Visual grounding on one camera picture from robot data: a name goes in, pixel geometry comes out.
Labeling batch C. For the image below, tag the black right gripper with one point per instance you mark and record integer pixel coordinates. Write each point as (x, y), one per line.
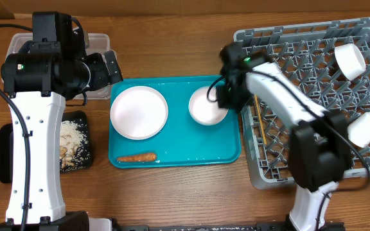
(221, 93)

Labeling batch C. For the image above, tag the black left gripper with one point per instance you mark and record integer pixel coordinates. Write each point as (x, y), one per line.
(103, 78)

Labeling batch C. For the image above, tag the wooden chopstick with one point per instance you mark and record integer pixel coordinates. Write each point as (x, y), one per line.
(258, 112)

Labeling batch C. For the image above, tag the pink bowl with rice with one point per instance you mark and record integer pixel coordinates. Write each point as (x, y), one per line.
(204, 108)

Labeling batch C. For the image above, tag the pink plate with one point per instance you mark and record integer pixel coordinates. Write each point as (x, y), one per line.
(139, 113)

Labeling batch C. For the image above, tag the orange carrot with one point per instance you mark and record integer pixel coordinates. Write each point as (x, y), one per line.
(143, 157)

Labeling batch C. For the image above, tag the white cup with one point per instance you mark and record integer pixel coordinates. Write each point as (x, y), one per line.
(359, 131)

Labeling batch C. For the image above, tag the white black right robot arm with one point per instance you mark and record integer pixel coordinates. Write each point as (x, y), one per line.
(318, 146)

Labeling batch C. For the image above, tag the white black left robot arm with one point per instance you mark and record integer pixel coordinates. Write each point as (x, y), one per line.
(37, 86)

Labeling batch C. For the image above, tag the grey dishwasher rack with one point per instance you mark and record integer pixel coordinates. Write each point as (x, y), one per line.
(305, 53)

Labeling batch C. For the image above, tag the clear plastic bin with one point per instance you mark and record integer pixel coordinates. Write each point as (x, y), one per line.
(98, 43)

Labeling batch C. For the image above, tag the teal serving tray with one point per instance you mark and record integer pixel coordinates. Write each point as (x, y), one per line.
(182, 141)

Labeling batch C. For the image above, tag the rice and food scraps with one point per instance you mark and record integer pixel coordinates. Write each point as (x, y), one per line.
(72, 140)

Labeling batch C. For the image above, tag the black plastic tray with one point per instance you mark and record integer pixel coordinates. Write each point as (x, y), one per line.
(6, 146)

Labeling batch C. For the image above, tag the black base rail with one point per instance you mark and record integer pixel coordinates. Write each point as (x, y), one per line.
(204, 227)

